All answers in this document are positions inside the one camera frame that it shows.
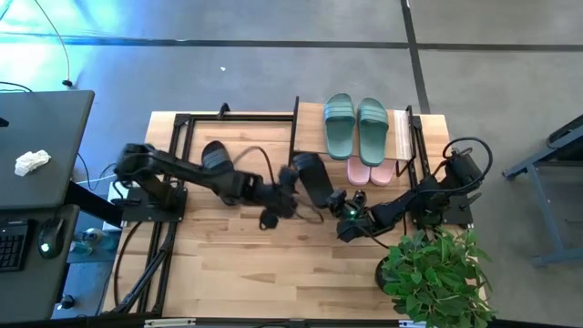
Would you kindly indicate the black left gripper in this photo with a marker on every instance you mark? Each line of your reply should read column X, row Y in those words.
column 278, row 198

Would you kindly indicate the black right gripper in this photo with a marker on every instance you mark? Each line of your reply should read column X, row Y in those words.
column 355, row 225

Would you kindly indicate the pink rubber slide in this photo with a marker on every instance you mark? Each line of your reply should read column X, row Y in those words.
column 383, row 174
column 359, row 173

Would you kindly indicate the black rubber slide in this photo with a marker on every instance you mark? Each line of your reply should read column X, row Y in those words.
column 314, row 177
column 216, row 155

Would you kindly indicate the green rubber slide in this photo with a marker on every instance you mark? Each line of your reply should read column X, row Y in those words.
column 339, row 130
column 372, row 134

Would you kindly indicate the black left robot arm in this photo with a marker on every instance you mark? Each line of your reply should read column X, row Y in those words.
column 182, row 168

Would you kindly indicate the potted green plant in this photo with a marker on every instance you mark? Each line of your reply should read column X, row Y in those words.
column 432, row 282

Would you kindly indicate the white power box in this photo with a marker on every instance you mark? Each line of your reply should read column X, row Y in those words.
column 114, row 225

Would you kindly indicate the black desk support bar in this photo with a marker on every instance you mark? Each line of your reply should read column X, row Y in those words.
column 91, row 205

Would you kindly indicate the teal water bottle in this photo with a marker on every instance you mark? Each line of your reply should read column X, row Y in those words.
column 93, row 238

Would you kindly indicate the black computer mouse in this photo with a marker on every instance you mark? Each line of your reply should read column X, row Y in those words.
column 51, row 237

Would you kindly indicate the black round knob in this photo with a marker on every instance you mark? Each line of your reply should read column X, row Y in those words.
column 66, row 301

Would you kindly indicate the dark grey desk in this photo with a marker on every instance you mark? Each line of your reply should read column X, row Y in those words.
column 45, row 127
column 27, row 291

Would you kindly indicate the crumpled white tissue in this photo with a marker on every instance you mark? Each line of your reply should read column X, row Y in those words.
column 32, row 160

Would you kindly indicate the black keyboard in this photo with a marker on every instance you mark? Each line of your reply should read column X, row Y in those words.
column 11, row 246

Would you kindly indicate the small black desk object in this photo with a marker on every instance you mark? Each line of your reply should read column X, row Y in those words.
column 3, row 122

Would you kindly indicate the wooden shelf with black frame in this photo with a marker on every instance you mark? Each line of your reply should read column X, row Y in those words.
column 309, row 132

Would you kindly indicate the black aluminium mounting frame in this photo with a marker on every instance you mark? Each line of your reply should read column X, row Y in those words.
column 241, row 117

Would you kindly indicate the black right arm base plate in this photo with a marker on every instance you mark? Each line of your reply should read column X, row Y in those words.
column 460, row 214

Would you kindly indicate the silver metal bracket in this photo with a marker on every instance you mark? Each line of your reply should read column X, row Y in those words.
column 410, row 324
column 168, row 323

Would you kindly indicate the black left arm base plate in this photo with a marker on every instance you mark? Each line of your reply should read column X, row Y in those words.
column 136, row 212

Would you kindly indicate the grey metal table frame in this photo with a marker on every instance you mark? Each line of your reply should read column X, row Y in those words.
column 544, row 209

